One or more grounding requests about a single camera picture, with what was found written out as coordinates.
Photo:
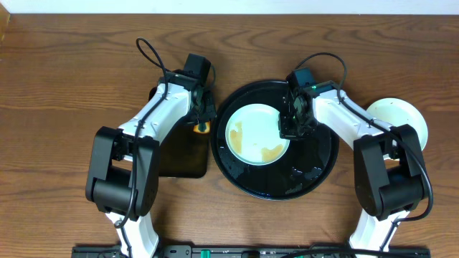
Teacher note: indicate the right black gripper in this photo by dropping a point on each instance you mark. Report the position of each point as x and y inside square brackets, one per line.
[292, 126]

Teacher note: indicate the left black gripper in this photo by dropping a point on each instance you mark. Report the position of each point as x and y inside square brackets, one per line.
[205, 112]

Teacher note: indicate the green and yellow sponge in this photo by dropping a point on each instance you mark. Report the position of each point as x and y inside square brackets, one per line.
[202, 128]

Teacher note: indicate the light blue plate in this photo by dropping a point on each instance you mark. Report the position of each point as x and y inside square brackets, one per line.
[253, 136]
[400, 112]

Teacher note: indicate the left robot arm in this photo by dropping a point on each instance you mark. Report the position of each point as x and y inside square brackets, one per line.
[121, 190]

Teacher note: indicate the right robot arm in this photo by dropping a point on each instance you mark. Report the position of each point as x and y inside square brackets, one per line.
[390, 178]

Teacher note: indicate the black round tray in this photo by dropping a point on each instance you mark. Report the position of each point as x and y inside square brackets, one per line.
[304, 166]

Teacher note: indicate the black rectangular tray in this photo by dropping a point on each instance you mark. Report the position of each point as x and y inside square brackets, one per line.
[177, 150]

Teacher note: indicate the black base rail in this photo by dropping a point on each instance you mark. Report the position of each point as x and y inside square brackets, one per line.
[186, 251]

